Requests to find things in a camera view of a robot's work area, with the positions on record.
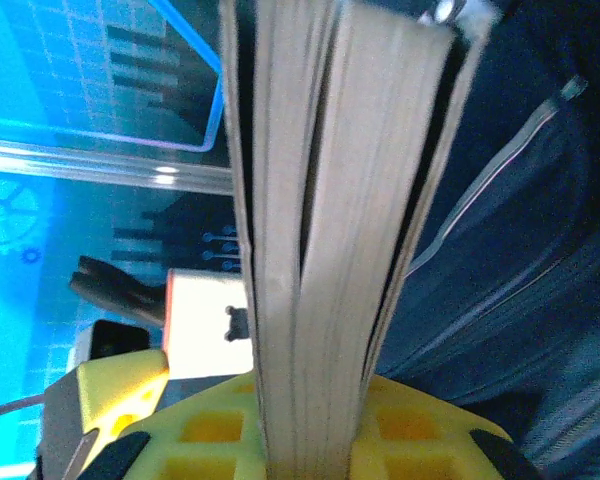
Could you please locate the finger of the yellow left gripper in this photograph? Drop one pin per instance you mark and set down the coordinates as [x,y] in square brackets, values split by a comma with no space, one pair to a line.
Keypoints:
[120,380]

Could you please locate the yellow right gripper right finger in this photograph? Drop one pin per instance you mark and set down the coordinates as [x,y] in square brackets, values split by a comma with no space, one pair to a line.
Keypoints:
[410,430]

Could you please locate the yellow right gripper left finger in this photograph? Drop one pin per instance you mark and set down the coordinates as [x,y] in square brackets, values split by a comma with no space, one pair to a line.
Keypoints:
[205,430]

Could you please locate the orange white notebook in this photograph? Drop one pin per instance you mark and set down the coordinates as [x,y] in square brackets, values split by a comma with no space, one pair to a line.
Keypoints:
[330,200]

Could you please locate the navy blue backpack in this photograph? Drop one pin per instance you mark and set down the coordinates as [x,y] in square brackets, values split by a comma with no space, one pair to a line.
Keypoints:
[530,200]

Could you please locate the beige orange utensil holder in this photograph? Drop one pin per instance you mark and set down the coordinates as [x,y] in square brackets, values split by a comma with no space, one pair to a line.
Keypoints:
[205,325]

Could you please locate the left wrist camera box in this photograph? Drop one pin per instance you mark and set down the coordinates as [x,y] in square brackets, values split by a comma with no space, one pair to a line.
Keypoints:
[117,340]

